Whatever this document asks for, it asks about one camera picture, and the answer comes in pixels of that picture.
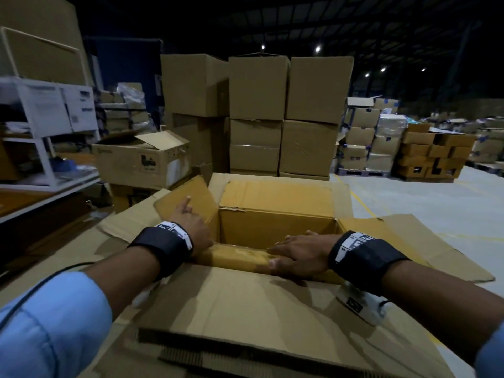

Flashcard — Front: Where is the person's right hand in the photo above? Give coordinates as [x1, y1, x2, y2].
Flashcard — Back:
[266, 230, 343, 278]

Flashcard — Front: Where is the person's left hand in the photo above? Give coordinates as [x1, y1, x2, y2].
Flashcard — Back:
[168, 195, 215, 256]

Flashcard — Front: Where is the yellowish brown cardboard carton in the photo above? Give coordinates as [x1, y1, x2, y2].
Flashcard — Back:
[153, 175, 432, 286]

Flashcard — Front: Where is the pale cardboard box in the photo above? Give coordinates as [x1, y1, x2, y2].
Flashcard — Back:
[207, 173, 354, 222]

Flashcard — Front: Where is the large cardboard box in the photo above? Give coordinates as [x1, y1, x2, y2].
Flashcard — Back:
[94, 186, 496, 378]

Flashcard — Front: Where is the carton with orange label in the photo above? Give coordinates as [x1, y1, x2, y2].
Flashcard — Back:
[91, 130, 193, 190]

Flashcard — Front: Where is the person's right forearm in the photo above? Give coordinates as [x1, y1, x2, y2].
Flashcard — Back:
[382, 260, 504, 366]

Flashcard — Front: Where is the person's left forearm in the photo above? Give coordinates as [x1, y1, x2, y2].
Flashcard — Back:
[85, 246, 160, 321]

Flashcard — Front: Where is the stack of pale taped boxes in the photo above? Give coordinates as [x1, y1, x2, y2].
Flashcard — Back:
[337, 97, 408, 177]

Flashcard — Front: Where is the stack of orange-brown boxes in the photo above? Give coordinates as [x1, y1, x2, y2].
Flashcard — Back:
[395, 123, 477, 182]

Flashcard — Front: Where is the pile of assorted warehouse boxes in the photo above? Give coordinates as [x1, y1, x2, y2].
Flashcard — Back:
[429, 112, 504, 166]

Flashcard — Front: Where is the blue pallet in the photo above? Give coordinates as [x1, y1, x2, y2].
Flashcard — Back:
[334, 167, 391, 179]

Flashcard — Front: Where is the pile of wrapped shelf cartons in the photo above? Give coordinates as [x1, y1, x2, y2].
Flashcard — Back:
[96, 83, 152, 134]

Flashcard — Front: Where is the stack of tall brown cartons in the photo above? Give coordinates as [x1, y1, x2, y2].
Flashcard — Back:
[160, 54, 355, 182]

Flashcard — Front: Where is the metal storage rack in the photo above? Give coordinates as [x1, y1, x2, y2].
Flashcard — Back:
[0, 27, 101, 225]

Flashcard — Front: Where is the white printed carton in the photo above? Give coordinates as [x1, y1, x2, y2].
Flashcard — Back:
[19, 82, 98, 138]

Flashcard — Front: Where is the light blue left sleeve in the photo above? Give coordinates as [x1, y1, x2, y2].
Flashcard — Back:
[0, 271, 113, 378]

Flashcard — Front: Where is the light blue sleeve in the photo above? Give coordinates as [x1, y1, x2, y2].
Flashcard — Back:
[0, 271, 113, 378]
[474, 322, 504, 378]

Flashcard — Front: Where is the light blue right sleeve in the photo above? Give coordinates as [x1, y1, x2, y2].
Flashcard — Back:
[474, 322, 504, 378]

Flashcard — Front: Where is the tall brown shelf carton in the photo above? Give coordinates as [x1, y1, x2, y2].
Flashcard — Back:
[0, 0, 93, 85]

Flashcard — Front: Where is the black left wrist strap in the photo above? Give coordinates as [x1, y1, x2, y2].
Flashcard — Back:
[128, 220, 194, 282]

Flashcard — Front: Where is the black wrist strap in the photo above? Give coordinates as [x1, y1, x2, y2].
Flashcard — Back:
[128, 220, 194, 282]
[329, 230, 412, 296]

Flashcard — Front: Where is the black right wrist strap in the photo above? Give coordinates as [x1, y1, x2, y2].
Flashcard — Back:
[329, 230, 412, 296]

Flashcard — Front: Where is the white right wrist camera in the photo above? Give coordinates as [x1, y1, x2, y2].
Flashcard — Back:
[335, 285, 391, 327]

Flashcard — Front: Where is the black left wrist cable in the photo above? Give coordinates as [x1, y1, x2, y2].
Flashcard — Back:
[0, 261, 95, 331]

